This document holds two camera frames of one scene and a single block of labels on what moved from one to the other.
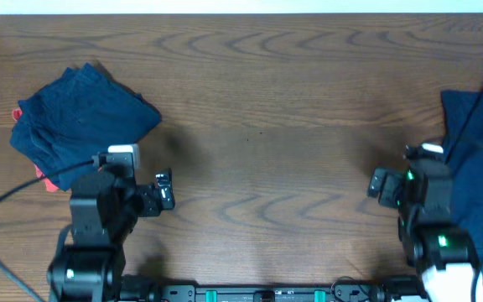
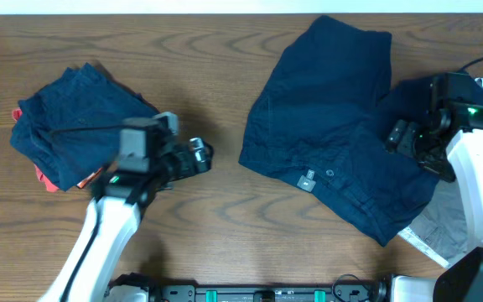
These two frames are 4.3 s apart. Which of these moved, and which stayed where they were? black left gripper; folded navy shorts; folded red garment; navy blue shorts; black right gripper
Moved: navy blue shorts; black left gripper; black right gripper
Stayed: folded navy shorts; folded red garment
